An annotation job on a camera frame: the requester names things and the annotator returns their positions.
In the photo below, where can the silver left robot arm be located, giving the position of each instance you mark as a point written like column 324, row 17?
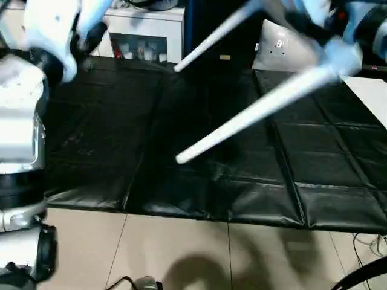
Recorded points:
column 18, row 121

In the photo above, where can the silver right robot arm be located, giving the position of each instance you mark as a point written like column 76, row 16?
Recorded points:
column 375, row 27

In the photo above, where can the white glass-door cabinet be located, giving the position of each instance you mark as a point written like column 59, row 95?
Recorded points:
column 145, row 27

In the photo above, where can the grey pillow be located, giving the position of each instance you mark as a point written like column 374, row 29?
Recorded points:
column 284, row 48

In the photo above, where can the white flat board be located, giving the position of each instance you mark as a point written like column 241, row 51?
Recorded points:
column 372, row 96

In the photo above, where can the black case with gold label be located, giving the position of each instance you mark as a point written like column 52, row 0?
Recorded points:
column 217, row 45

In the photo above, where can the black mat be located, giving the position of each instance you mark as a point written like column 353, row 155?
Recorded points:
column 211, row 136

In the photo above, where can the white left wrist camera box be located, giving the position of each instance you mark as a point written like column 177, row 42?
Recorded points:
column 51, row 33

